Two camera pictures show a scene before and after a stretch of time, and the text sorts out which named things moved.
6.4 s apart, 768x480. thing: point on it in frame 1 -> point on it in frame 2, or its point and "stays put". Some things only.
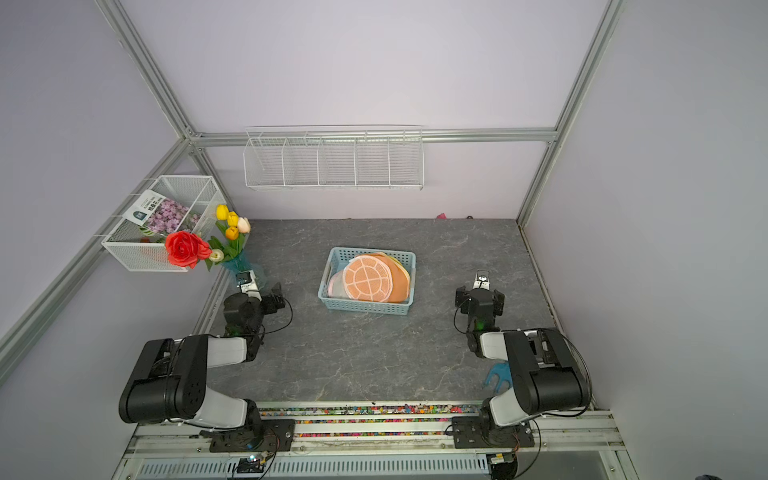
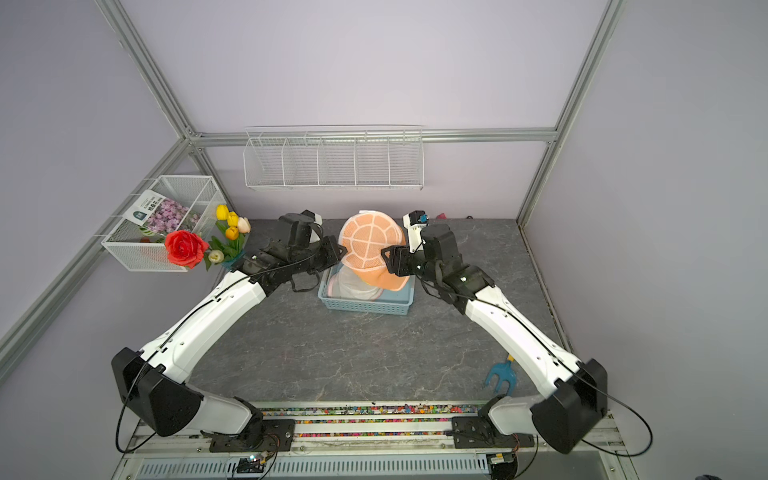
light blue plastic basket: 337,260 stays put
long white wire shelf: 334,158 stays put
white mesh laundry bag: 336,286 stays put
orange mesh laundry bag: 376,277 -> 364,236
